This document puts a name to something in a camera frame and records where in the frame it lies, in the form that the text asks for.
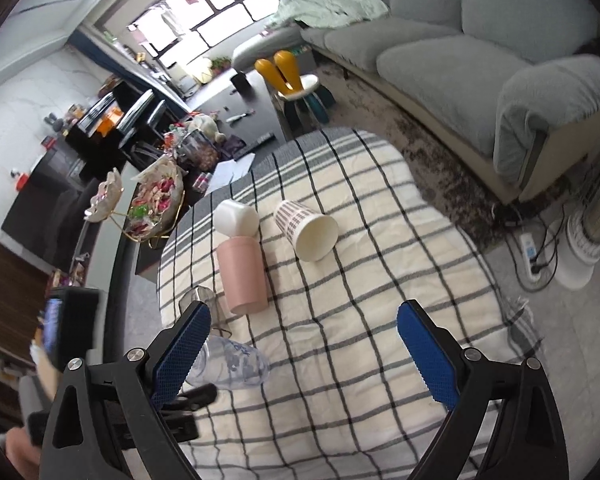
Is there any white paper sheet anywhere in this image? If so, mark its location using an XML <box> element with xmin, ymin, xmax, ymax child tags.
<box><xmin>207</xmin><ymin>154</ymin><xmax>256</xmax><ymax>196</ymax></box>

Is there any mint green blanket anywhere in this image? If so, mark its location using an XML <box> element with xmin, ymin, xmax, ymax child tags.
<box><xmin>267</xmin><ymin>0</ymin><xmax>391</xmax><ymax>31</ymax></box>

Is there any person's left forearm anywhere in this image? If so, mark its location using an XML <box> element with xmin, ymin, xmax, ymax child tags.
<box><xmin>2</xmin><ymin>427</ymin><xmax>43</xmax><ymax>480</ymax></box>

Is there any candy bowl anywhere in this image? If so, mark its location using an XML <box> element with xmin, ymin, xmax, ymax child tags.
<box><xmin>122</xmin><ymin>157</ymin><xmax>186</xmax><ymax>242</ymax></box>

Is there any white electric heater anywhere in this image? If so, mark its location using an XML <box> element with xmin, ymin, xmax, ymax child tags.
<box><xmin>555</xmin><ymin>127</ymin><xmax>600</xmax><ymax>291</ymax></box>

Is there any grey sofa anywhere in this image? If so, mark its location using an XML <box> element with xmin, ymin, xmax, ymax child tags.
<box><xmin>230</xmin><ymin>0</ymin><xmax>600</xmax><ymax>206</ymax></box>

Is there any clear glass cup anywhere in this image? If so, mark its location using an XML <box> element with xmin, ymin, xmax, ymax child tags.
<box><xmin>179</xmin><ymin>285</ymin><xmax>232</xmax><ymax>337</ymax></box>

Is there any white power strip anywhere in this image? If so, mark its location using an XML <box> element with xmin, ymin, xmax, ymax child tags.
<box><xmin>519</xmin><ymin>232</ymin><xmax>544</xmax><ymax>281</ymax></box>

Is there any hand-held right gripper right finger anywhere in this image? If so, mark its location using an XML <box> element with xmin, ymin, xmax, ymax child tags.
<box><xmin>396</xmin><ymin>300</ymin><xmax>565</xmax><ymax>480</ymax></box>

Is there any pink cup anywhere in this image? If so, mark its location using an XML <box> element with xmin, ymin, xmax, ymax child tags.
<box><xmin>216</xmin><ymin>236</ymin><xmax>269</xmax><ymax>315</ymax></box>

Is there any plaid paper cup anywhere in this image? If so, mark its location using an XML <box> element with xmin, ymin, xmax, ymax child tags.
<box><xmin>273</xmin><ymin>200</ymin><xmax>339</xmax><ymax>263</ymax></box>

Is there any speckled rug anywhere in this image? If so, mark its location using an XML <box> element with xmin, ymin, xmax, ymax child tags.
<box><xmin>310</xmin><ymin>57</ymin><xmax>581</xmax><ymax>256</ymax></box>

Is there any plush toy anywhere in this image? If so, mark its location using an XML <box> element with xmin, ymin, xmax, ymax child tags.
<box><xmin>187</xmin><ymin>114</ymin><xmax>226</xmax><ymax>143</ymax></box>

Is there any black cable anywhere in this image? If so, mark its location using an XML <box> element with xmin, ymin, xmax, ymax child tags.
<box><xmin>495</xmin><ymin>202</ymin><xmax>566</xmax><ymax>291</ymax></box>

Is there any black remote control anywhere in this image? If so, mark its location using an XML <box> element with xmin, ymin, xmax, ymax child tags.
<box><xmin>247</xmin><ymin>132</ymin><xmax>276</xmax><ymax>152</ymax></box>

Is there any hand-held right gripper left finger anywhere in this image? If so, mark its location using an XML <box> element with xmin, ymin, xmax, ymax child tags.
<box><xmin>39</xmin><ymin>301</ymin><xmax>213</xmax><ymax>480</ymax></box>

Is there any clear plastic cup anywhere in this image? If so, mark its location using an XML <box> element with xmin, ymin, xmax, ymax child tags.
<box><xmin>184</xmin><ymin>335</ymin><xmax>272</xmax><ymax>392</ymax></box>

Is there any white cup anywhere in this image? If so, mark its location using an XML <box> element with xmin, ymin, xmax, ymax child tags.
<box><xmin>216</xmin><ymin>199</ymin><xmax>260</xmax><ymax>239</ymax></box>

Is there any plaid tablecloth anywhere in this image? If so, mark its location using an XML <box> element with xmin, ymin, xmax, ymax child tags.
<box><xmin>157</xmin><ymin>127</ymin><xmax>546</xmax><ymax>480</ymax></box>

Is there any white shell-shaped dish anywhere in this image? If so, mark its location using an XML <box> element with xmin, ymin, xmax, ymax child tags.
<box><xmin>84</xmin><ymin>169</ymin><xmax>123</xmax><ymax>223</ymax></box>

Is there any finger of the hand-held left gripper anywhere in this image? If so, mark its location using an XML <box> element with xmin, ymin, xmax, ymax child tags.
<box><xmin>177</xmin><ymin>384</ymin><xmax>218</xmax><ymax>411</ymax></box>

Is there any black coffee table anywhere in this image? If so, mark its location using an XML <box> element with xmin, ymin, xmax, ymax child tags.
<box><xmin>187</xmin><ymin>67</ymin><xmax>293</xmax><ymax>161</ymax></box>

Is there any yellow rabbit-ear chair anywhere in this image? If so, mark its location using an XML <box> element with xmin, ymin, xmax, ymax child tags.
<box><xmin>254</xmin><ymin>50</ymin><xmax>337</xmax><ymax>128</ymax></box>

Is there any jar of nuts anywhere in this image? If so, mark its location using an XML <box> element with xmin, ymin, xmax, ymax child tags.
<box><xmin>182</xmin><ymin>130</ymin><xmax>221</xmax><ymax>173</ymax></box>

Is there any window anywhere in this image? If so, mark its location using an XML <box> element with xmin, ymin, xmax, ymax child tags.
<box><xmin>125</xmin><ymin>0</ymin><xmax>281</xmax><ymax>68</ymax></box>

